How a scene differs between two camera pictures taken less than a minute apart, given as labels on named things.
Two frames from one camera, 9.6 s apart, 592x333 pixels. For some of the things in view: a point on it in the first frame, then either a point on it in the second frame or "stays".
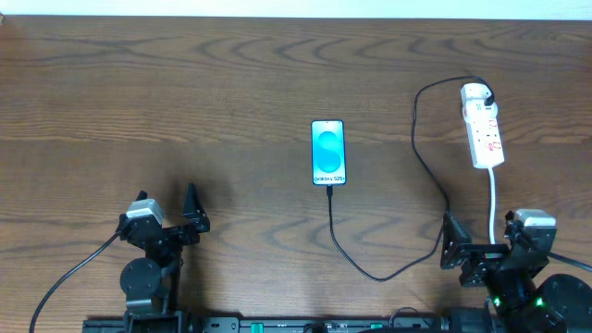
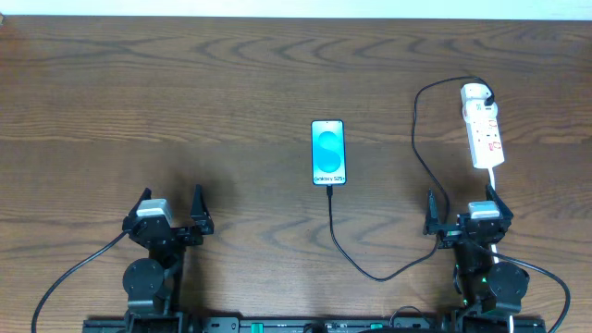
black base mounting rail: x=289 y=325 stays
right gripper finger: x=510 y=215 to x=491 y=194
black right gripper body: x=484 y=252 to x=465 y=233
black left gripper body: x=171 y=232 stays
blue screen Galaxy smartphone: x=328 y=155 stays
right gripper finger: x=453 y=235 to x=432 y=215
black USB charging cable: x=430 y=166 stays
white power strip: x=484 y=136 stays
